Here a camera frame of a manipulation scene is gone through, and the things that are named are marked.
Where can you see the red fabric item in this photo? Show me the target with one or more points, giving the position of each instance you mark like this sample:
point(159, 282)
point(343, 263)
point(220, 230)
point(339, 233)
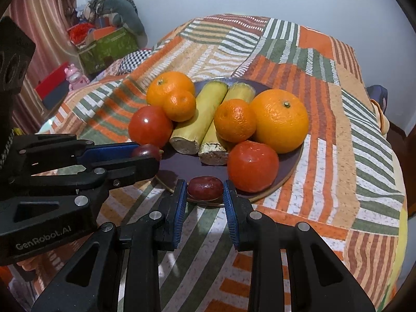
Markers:
point(79, 32)

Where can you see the dark red grape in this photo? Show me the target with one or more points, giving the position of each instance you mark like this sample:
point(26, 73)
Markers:
point(205, 188)
point(147, 150)

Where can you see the patchwork striped bedspread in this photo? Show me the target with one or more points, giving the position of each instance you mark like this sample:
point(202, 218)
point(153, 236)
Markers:
point(347, 185)

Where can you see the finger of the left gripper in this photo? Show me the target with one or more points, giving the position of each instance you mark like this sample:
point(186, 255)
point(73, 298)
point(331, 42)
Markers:
point(47, 152)
point(109, 175)

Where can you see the large orange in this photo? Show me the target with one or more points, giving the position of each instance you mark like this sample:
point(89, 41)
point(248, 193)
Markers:
point(281, 120)

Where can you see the purple ceramic plate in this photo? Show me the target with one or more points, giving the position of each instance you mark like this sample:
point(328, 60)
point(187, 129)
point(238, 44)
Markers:
point(174, 166)

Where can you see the left banana piece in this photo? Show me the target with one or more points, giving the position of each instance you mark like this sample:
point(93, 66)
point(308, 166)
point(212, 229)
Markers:
point(187, 136)

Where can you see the checkered cloth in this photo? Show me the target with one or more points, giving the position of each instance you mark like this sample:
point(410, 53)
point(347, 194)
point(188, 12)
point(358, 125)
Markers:
point(131, 61)

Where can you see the banana piece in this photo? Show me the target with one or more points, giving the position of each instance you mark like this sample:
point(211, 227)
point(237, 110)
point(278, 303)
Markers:
point(187, 136)
point(214, 150)

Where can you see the pink toy figure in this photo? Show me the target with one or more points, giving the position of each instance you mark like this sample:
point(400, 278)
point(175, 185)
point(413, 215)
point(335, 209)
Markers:
point(75, 78)

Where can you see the grey plush cushion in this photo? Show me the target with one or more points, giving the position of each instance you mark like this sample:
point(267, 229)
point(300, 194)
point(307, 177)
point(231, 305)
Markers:
point(127, 13)

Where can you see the small mandarin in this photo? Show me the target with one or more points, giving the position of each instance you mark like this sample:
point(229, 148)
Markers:
point(179, 105)
point(235, 121)

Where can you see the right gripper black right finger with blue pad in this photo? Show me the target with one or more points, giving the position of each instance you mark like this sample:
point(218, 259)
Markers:
point(319, 281)

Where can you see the blue bag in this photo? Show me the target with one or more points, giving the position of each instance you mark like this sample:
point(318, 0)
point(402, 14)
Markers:
point(379, 94)

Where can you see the red and grey box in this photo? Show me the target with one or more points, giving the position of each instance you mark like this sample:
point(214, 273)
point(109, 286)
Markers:
point(54, 88)

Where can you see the striped curtain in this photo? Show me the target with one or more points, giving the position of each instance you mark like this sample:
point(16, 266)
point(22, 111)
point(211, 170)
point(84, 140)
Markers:
point(46, 23)

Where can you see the red tomato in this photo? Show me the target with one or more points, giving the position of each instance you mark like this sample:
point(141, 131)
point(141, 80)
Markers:
point(252, 167)
point(150, 125)

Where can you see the green cardboard box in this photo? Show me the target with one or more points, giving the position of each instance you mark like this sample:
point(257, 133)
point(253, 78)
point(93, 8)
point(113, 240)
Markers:
point(101, 53)

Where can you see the medium orange with sticker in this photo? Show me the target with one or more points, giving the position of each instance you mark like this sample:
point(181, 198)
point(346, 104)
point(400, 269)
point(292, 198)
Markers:
point(165, 83)

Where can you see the right banana piece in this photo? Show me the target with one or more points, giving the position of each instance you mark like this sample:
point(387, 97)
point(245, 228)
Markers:
point(214, 150)

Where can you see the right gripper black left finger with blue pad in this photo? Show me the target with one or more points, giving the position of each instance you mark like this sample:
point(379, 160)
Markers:
point(91, 278)

